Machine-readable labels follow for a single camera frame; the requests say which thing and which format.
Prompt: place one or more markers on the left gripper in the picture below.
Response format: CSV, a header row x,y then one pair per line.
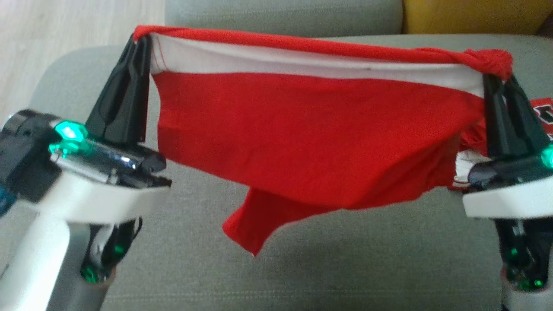
x,y
108,190

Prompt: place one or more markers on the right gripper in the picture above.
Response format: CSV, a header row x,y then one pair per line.
x,y
510,190

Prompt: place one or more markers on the red basketball shorts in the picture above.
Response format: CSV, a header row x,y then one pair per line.
x,y
543,129

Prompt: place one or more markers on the red sleeveless basketball jersey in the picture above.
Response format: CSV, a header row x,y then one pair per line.
x,y
302,138

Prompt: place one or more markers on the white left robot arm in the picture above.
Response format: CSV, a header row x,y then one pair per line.
x,y
39,259

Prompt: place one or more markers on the yellow sofa backrest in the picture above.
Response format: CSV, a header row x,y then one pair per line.
x,y
475,15

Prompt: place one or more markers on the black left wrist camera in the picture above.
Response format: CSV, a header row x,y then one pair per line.
x,y
21,151

